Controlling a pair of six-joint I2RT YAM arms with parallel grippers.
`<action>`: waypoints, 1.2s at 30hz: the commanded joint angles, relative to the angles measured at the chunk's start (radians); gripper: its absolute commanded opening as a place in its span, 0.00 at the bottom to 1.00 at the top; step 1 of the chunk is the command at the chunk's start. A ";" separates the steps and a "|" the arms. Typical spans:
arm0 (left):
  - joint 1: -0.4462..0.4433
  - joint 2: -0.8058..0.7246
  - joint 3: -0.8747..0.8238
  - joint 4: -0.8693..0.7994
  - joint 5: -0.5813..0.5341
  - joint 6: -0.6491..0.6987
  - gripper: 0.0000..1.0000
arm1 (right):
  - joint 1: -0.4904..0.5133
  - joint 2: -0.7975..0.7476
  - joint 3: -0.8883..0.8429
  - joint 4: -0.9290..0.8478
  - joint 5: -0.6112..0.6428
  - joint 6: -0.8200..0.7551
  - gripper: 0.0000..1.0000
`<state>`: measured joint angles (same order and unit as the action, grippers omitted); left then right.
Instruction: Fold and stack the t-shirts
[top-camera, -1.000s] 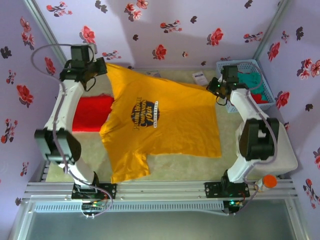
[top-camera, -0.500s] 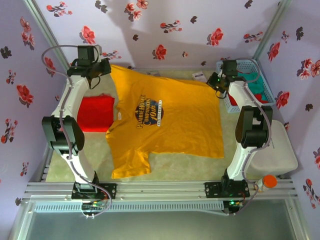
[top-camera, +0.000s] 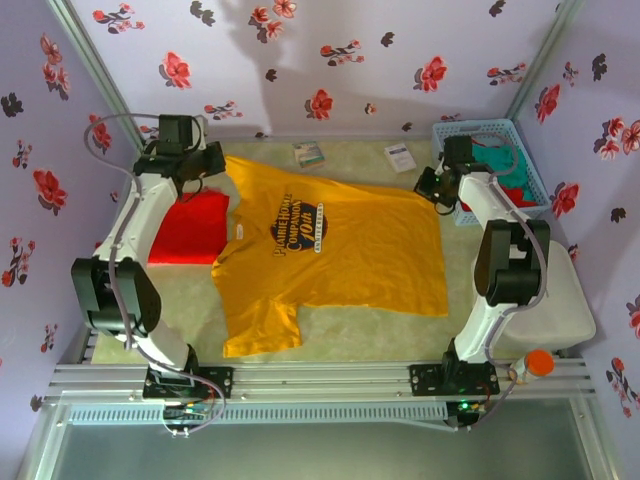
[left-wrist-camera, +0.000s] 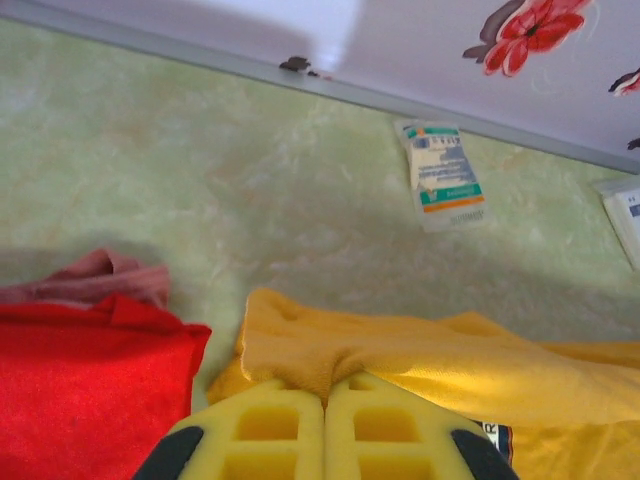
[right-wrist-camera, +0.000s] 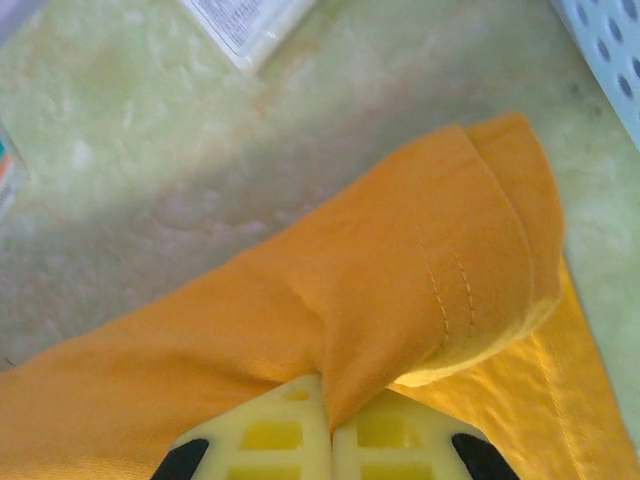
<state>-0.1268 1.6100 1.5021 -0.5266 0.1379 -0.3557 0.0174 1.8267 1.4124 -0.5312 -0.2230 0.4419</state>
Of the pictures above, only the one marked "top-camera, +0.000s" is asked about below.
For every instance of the yellow printed t-shirt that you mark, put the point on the yellow printed t-shirt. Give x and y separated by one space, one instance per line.
360 250

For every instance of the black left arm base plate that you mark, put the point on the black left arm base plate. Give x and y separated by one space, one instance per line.
220 382

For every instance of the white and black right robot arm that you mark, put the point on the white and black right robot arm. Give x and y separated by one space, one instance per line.
477 200

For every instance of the red folded t-shirt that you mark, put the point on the red folded t-shirt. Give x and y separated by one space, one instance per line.
190 230

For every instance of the blue plastic basket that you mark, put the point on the blue plastic basket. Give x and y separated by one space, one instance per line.
480 127

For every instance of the black controller box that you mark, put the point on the black controller box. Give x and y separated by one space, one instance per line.
467 412

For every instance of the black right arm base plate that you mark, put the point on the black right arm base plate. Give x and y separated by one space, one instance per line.
425 380

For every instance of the aluminium mounting rail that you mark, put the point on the aluminium mounting rail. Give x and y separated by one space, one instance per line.
320 380

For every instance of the white paper packet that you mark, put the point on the white paper packet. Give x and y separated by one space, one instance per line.
400 157

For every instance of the orange capped bottle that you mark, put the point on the orange capped bottle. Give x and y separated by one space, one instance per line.
537 362

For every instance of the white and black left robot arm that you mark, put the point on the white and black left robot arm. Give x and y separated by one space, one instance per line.
130 220

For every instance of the teal t-shirt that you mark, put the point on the teal t-shirt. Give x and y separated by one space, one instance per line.
492 157

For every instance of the white plastic container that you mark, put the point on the white plastic container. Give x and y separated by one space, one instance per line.
570 300

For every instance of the teal and orange card packet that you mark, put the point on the teal and orange card packet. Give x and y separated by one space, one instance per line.
309 155

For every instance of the small circuit board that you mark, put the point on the small circuit board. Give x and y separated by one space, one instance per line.
185 412

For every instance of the aluminium frame post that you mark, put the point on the aluminium frame post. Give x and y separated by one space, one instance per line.
100 75
542 55

